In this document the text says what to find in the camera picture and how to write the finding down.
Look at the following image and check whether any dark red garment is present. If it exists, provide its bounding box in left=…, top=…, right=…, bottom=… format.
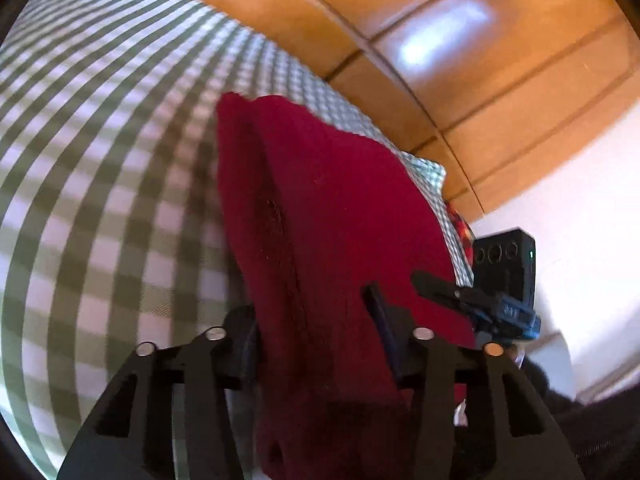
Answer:
left=216, top=92, right=476, bottom=480

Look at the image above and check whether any green checked bed cover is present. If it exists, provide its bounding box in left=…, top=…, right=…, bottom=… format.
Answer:
left=0, top=0, right=476, bottom=476

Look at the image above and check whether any red plaid pillow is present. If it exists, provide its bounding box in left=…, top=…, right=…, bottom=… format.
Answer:
left=445, top=201, right=476, bottom=266

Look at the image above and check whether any pale bed frame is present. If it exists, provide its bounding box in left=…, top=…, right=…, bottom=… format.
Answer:
left=542, top=332, right=640, bottom=403

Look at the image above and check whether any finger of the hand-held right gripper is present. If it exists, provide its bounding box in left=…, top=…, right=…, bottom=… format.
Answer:
left=411, top=270, right=483, bottom=313

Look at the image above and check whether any wooden wardrobe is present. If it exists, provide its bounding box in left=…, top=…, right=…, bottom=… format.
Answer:
left=60, top=0, right=640, bottom=216

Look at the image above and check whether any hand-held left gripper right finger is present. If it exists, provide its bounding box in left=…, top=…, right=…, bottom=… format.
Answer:
left=362, top=282, right=586, bottom=480

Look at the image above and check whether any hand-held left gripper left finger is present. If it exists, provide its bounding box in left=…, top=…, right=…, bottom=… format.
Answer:
left=56, top=305, right=261, bottom=480

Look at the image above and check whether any person's right forearm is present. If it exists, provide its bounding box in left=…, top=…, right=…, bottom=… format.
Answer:
left=510, top=355, right=640, bottom=480

